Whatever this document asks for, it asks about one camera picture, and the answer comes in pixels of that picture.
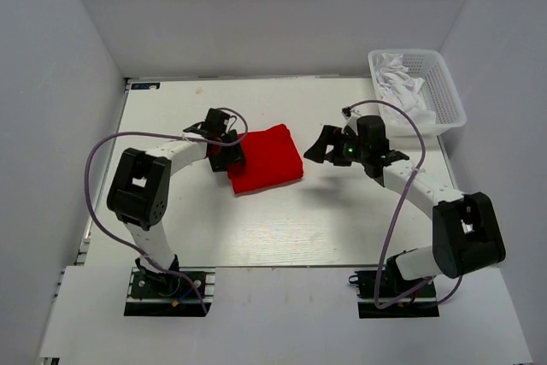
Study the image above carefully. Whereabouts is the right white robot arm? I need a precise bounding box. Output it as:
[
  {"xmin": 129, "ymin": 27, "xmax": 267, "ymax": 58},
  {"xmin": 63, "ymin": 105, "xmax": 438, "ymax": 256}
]
[{"xmin": 304, "ymin": 115, "xmax": 506, "ymax": 296}]

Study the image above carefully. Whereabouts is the red t shirt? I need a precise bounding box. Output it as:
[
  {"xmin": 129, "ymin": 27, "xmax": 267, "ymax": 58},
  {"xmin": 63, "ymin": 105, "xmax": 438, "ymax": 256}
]
[{"xmin": 227, "ymin": 124, "xmax": 303, "ymax": 195}]

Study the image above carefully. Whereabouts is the white crumpled t shirt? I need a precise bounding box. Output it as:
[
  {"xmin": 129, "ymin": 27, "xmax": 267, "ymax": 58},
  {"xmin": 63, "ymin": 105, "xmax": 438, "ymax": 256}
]
[{"xmin": 373, "ymin": 53, "xmax": 437, "ymax": 127}]

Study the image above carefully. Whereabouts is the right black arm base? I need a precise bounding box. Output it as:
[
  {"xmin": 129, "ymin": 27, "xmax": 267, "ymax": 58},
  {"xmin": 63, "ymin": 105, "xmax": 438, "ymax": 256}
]
[{"xmin": 348, "ymin": 262, "xmax": 439, "ymax": 320}]

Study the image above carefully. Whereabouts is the blue label sticker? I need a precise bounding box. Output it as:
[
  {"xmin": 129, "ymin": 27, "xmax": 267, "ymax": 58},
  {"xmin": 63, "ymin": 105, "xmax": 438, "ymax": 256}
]
[{"xmin": 130, "ymin": 82, "xmax": 161, "ymax": 91}]

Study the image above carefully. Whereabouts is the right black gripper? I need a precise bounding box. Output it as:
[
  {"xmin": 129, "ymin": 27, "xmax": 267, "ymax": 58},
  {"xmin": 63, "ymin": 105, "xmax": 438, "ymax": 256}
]
[{"xmin": 304, "ymin": 125, "xmax": 369, "ymax": 167}]

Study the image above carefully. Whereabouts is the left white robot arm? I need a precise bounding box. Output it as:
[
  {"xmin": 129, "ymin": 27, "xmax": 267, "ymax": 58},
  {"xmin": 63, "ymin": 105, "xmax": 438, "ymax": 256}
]
[{"xmin": 107, "ymin": 108, "xmax": 246, "ymax": 296}]

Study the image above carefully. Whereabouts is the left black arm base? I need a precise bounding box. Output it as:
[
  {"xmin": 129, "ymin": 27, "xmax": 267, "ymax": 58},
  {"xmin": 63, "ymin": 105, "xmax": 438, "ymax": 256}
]
[{"xmin": 124, "ymin": 260, "xmax": 215, "ymax": 318}]

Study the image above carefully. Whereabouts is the white plastic basket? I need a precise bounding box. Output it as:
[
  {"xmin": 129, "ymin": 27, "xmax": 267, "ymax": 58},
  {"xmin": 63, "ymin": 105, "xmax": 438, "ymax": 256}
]
[{"xmin": 368, "ymin": 49, "xmax": 467, "ymax": 136}]

